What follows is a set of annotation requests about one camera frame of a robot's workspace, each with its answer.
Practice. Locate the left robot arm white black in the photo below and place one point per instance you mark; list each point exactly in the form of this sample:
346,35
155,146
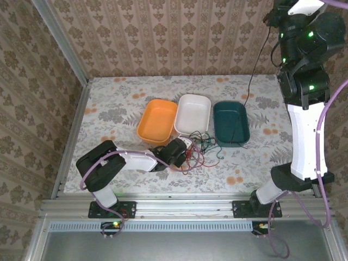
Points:
136,160

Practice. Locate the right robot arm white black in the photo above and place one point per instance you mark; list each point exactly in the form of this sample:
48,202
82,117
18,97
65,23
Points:
307,141

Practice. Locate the orange plastic bin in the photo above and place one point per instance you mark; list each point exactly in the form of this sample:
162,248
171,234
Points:
157,119

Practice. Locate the white plastic bin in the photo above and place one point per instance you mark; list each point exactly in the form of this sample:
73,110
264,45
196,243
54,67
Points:
194,111

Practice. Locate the dark green plastic bin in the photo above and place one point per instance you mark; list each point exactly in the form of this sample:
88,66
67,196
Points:
231,119

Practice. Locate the floral patterned table cover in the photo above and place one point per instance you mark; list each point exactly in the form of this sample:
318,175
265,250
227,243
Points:
122,89

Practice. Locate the grey metal shelf panel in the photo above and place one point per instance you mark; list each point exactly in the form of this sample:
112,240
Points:
176,247

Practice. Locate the black controller box with LED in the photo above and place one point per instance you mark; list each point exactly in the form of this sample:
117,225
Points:
261,227
108,225

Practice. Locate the aluminium base frame rail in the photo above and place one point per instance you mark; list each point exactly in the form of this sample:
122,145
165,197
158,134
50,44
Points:
185,206

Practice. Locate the aluminium frame post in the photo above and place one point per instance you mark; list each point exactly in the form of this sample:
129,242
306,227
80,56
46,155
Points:
62,46

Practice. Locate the aluminium lower frame rail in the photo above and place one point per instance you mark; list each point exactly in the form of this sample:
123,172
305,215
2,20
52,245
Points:
335,244
35,239

